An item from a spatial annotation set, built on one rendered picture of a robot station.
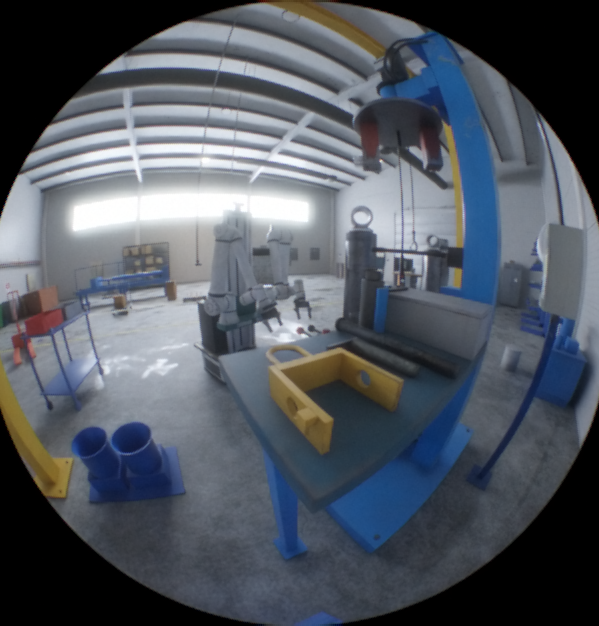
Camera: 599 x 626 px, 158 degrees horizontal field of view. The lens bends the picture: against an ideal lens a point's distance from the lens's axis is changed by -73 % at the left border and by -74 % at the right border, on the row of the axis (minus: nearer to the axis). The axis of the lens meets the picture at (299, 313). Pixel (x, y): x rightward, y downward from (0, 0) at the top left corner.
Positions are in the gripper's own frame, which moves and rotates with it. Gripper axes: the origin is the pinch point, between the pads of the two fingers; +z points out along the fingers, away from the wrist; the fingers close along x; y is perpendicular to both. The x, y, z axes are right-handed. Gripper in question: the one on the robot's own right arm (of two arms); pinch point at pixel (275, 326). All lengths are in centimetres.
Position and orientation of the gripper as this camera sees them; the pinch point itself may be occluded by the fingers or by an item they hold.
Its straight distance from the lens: 163.8
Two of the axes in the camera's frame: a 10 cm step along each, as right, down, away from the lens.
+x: -4.9, 3.3, -8.1
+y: -7.8, 2.6, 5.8
